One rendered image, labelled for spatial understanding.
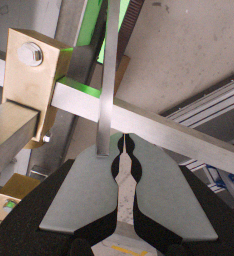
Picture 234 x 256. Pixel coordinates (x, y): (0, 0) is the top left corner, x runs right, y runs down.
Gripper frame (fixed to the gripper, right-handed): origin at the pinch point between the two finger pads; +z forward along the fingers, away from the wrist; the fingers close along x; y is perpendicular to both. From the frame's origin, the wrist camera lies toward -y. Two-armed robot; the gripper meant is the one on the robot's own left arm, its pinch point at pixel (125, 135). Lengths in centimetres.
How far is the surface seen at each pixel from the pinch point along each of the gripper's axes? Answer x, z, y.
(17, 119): -10.5, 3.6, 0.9
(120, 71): -1, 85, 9
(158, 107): 24, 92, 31
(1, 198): -19.3, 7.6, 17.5
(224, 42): 53, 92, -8
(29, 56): -9.0, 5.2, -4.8
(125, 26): -0.4, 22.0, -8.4
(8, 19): -25.0, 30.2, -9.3
